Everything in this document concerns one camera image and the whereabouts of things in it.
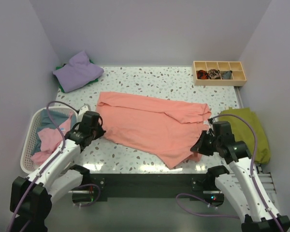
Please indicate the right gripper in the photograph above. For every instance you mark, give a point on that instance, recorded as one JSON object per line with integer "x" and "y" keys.
{"x": 199, "y": 147}

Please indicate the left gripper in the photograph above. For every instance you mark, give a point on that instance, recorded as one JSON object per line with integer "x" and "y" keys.
{"x": 100, "y": 133}

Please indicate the salmon pink t-shirt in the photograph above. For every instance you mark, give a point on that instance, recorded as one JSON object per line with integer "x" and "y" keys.
{"x": 165, "y": 128}

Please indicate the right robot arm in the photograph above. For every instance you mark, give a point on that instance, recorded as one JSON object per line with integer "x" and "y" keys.
{"x": 239, "y": 181}

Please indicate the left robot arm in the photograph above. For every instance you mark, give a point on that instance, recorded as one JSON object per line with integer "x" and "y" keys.
{"x": 32, "y": 197}

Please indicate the olive green t-shirt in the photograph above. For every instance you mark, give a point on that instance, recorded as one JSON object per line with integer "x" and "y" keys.
{"x": 242, "y": 122}

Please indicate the grey blue t-shirt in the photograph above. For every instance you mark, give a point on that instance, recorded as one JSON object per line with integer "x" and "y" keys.
{"x": 53, "y": 118}

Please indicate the light pink t-shirt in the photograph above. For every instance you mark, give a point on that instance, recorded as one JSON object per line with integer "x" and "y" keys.
{"x": 48, "y": 142}

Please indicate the folded lilac t-shirt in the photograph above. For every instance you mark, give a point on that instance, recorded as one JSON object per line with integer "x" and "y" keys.
{"x": 77, "y": 73}

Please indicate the grey rolled sock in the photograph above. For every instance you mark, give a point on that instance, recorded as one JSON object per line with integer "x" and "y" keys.
{"x": 226, "y": 75}

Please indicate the brown patterned rolled sock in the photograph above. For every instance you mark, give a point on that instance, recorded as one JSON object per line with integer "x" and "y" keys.
{"x": 214, "y": 74}

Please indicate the red black rolled sock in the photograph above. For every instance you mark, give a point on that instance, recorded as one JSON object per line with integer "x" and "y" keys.
{"x": 202, "y": 75}

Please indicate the wooden compartment tray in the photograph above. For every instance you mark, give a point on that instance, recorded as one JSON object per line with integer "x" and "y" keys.
{"x": 238, "y": 78}

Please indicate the white laundry basket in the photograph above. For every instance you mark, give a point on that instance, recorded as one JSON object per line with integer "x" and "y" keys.
{"x": 26, "y": 163}

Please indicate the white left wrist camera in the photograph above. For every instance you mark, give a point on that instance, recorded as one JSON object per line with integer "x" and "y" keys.
{"x": 82, "y": 111}

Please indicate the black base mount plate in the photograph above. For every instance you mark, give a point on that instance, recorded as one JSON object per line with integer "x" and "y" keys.
{"x": 104, "y": 186}

